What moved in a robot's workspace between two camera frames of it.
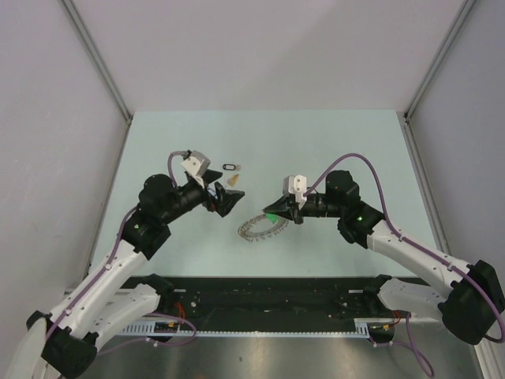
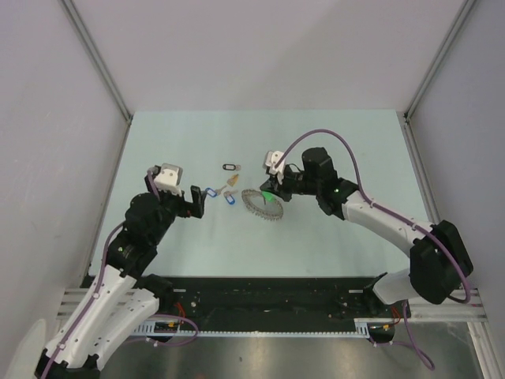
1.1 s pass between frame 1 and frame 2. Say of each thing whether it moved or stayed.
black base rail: stayed
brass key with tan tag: stayed
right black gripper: moved
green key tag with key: moved
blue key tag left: stayed
